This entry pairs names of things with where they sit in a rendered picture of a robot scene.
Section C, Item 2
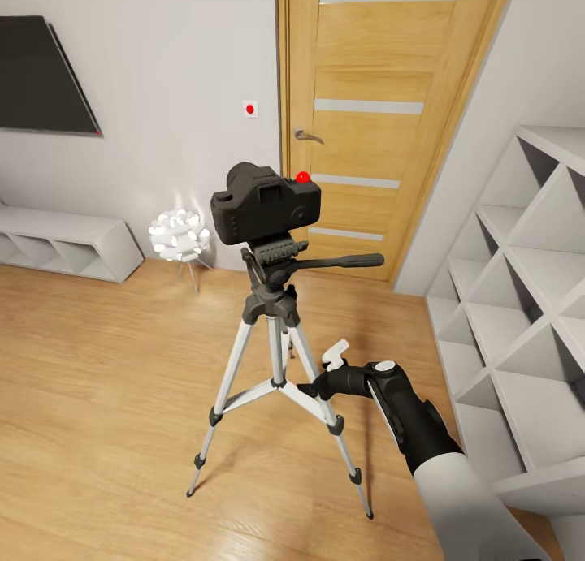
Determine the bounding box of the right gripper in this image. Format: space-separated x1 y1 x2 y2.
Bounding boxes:
297 359 354 401

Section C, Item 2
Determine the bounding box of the digital camera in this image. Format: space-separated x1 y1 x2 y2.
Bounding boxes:
210 162 321 245

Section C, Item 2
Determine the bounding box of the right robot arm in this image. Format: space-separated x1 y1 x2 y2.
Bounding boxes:
297 339 552 561

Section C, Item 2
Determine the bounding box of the camera tripod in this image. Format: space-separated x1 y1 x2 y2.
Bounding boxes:
186 231 384 520

